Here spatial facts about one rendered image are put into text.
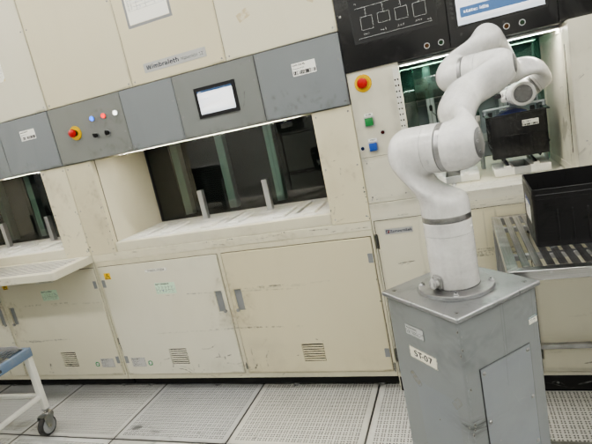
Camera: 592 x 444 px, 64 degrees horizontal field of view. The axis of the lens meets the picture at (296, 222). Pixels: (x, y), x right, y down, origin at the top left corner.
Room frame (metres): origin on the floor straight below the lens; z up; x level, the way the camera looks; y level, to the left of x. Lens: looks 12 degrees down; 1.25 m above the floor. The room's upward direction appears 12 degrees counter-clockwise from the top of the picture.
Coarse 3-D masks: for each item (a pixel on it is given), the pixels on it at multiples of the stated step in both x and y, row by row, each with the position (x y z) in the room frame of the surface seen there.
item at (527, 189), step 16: (528, 176) 1.55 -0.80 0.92; (544, 176) 1.54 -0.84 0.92; (560, 176) 1.52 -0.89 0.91; (576, 176) 1.50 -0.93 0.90; (528, 192) 1.39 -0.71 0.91; (544, 192) 1.30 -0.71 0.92; (560, 192) 1.28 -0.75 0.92; (576, 192) 1.27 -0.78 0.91; (528, 208) 1.44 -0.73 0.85; (544, 208) 1.30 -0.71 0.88; (560, 208) 1.28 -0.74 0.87; (576, 208) 1.27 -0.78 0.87; (528, 224) 1.51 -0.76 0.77; (544, 224) 1.30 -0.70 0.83; (560, 224) 1.29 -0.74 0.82; (576, 224) 1.27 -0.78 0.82; (544, 240) 1.30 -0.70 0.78; (560, 240) 1.29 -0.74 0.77; (576, 240) 1.27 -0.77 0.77
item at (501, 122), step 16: (528, 112) 1.88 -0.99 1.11; (544, 112) 1.86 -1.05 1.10; (496, 128) 1.92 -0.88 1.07; (512, 128) 1.90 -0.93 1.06; (528, 128) 1.88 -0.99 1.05; (544, 128) 1.86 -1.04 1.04; (496, 144) 1.93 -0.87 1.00; (512, 144) 1.91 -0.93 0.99; (528, 144) 1.89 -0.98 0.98; (544, 144) 1.87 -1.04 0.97
